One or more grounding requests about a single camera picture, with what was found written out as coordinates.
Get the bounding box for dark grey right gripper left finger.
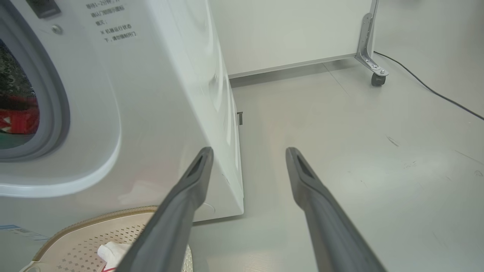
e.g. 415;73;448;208
115;147;214;272

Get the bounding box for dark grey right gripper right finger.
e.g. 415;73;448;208
285;147;386;272

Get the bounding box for red white lettered jersey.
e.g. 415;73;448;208
97;241;132;272

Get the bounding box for red garment white side stripe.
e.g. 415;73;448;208
0;94;40;135

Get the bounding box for cream perforated basket brown rim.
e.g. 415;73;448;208
19;206;193;272

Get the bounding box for white front-load washing machine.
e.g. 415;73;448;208
0;0;244;265

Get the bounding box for blue energy label sticker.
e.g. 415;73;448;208
0;225;50;243

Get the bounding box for white partition panel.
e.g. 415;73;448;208
208;0;375;79

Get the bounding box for black floor cable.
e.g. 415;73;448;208
374;51;484;121

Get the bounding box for metal bracket leg with caster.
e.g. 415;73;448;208
355;0;389;87

